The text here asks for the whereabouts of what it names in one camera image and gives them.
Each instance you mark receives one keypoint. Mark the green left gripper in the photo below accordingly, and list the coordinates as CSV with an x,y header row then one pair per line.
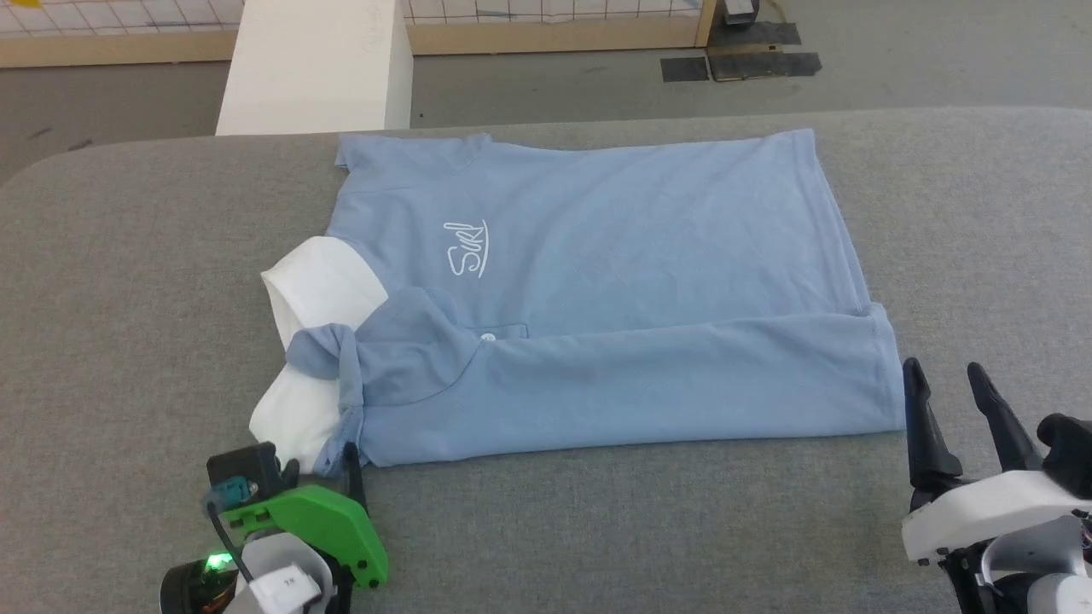
x,y
328,524

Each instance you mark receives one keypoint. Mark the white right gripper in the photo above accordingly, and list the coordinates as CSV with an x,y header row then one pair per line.
x,y
990,512

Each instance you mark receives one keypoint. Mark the light blue polo shirt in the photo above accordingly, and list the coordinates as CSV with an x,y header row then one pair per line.
x,y
640,298

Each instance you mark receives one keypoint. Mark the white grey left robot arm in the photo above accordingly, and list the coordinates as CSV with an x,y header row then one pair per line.
x,y
273,580

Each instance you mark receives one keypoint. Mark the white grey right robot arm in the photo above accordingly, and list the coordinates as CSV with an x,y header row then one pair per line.
x,y
1041,571

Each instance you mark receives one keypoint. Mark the grey fabric covered table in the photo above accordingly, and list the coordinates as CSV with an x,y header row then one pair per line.
x,y
128,298

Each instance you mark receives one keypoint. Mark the white rectangular pillar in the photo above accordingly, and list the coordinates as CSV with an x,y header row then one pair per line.
x,y
316,68

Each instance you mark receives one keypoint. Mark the long black floor mat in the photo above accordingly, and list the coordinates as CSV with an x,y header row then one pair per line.
x,y
768,66

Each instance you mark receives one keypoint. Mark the dark grey floor mat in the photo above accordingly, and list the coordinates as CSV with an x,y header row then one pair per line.
x,y
759,34

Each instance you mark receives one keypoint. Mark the small black floor mat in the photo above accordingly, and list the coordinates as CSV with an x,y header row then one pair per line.
x,y
684,69

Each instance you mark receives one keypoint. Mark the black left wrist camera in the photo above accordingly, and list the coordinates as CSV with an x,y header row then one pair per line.
x,y
243,469

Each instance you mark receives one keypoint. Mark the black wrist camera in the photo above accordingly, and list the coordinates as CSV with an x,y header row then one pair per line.
x,y
1071,452
243,469

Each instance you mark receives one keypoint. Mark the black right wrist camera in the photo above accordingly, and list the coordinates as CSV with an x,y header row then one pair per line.
x,y
1071,452

